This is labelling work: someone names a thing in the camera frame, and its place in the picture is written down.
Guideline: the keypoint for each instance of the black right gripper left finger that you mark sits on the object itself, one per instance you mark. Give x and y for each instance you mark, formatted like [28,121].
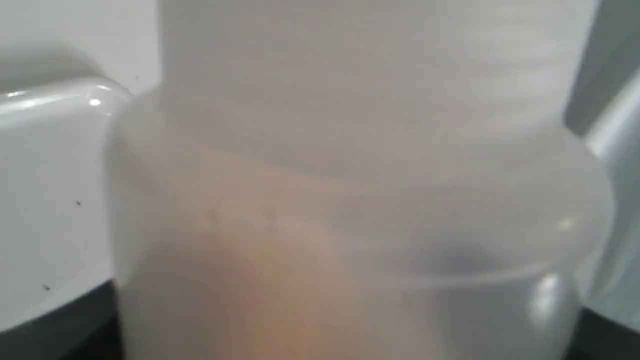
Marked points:
[85,329]

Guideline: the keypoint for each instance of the translucent squeeze bottle amber liquid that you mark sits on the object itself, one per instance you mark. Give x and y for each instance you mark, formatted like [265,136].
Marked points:
[356,180]

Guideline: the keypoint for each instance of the white plastic tray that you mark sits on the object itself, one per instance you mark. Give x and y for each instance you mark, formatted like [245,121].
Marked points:
[53,238]

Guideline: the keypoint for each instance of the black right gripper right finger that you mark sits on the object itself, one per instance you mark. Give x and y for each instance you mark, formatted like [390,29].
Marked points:
[598,338]

